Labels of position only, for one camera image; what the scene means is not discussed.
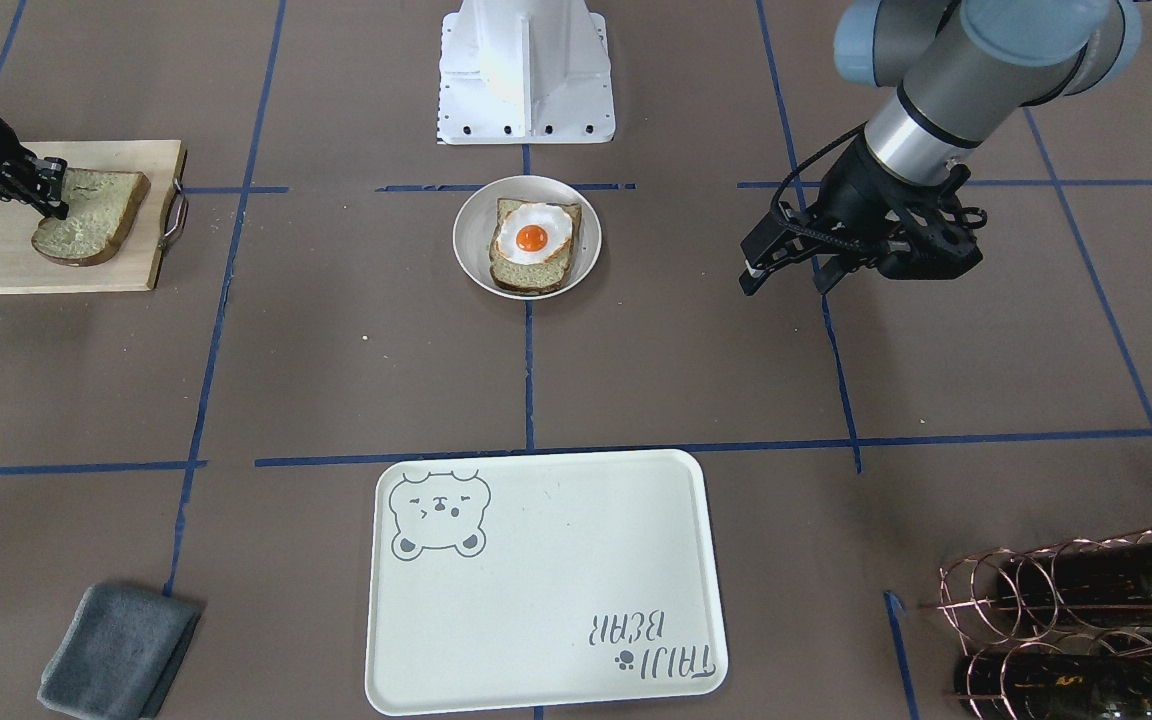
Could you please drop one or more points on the wooden cutting board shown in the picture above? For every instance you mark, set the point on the wooden cutting board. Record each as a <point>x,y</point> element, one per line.
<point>135,265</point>

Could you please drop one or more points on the copper wire bottle rack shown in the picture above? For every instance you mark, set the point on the copper wire bottle rack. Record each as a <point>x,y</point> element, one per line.
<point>1058,632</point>

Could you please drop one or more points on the green wine bottle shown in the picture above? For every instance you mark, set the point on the green wine bottle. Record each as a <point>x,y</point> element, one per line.
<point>1035,685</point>
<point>1108,588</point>

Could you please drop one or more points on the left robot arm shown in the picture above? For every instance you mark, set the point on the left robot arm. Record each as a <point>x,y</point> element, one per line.
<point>957,70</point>

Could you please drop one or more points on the middle green wine bottle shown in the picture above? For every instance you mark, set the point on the middle green wine bottle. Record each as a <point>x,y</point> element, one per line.
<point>1108,588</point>

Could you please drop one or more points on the front green wine bottle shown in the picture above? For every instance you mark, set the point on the front green wine bottle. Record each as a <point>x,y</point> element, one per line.
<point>1035,685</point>

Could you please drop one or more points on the grey folded cloth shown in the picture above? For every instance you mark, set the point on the grey folded cloth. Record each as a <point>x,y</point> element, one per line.
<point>121,654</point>

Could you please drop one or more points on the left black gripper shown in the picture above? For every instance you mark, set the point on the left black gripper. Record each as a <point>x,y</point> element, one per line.
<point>853,183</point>

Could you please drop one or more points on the fried egg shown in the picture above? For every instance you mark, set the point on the fried egg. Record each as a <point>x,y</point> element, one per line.
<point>533,233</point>

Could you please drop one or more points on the white plate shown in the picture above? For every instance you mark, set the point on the white plate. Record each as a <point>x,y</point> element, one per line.
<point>477,223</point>

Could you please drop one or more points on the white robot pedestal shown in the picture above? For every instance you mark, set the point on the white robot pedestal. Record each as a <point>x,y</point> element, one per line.
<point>513,72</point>

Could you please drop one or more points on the cream bear tray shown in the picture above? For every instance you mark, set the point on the cream bear tray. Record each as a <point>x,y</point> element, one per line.
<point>554,579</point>

